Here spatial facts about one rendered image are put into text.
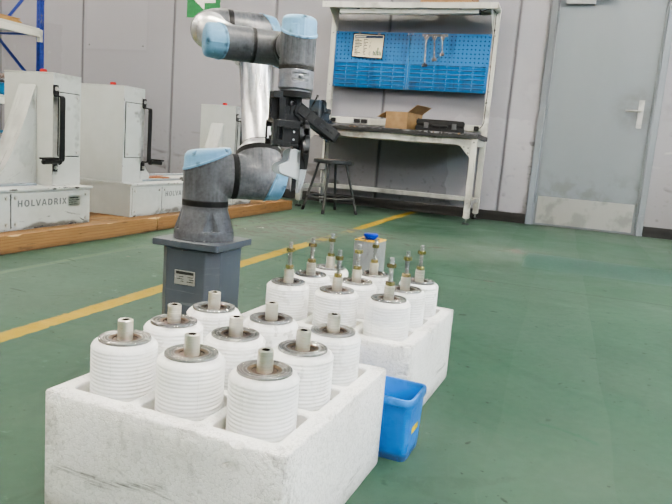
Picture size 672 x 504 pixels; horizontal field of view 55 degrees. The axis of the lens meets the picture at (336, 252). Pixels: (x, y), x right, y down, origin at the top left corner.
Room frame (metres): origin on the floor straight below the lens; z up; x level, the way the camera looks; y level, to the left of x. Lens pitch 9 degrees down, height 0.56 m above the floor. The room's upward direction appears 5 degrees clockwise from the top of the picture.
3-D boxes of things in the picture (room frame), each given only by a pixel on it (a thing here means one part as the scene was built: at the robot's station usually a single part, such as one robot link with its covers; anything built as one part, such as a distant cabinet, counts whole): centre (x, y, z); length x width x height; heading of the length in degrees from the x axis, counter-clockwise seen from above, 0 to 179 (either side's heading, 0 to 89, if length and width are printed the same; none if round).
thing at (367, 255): (1.79, -0.09, 0.16); 0.07 x 0.07 x 0.31; 68
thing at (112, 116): (4.41, 1.19, 0.45); 1.51 x 0.57 x 0.74; 162
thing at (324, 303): (1.38, -0.01, 0.16); 0.10 x 0.10 x 0.18
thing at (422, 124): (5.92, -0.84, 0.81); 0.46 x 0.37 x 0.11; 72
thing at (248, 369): (0.84, 0.08, 0.25); 0.08 x 0.08 x 0.01
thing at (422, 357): (1.49, -0.05, 0.09); 0.39 x 0.39 x 0.18; 68
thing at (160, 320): (1.04, 0.26, 0.25); 0.08 x 0.08 x 0.01
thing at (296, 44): (1.42, 0.12, 0.76); 0.09 x 0.08 x 0.11; 20
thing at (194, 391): (0.89, 0.19, 0.16); 0.10 x 0.10 x 0.18
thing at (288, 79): (1.42, 0.11, 0.69); 0.08 x 0.08 x 0.05
